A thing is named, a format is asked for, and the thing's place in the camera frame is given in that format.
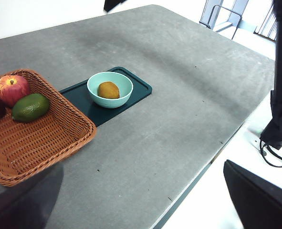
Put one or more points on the white ribbed radiator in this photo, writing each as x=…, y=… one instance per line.
x=267, y=26

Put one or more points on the black angular object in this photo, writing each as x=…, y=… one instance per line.
x=112, y=4

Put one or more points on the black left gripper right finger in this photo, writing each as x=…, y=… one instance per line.
x=262, y=205

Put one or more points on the teal ceramic bowl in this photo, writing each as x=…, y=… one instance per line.
x=112, y=102

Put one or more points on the green avocado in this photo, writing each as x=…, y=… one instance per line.
x=31, y=107

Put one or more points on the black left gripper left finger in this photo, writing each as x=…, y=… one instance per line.
x=24, y=205

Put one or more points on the brown wicker basket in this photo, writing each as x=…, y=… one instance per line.
x=35, y=148

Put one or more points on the red apple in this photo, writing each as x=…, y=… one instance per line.
x=13, y=90

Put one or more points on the grey metal frame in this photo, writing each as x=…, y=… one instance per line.
x=236, y=21

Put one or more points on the dark rectangular tray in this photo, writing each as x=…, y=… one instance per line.
x=78, y=97

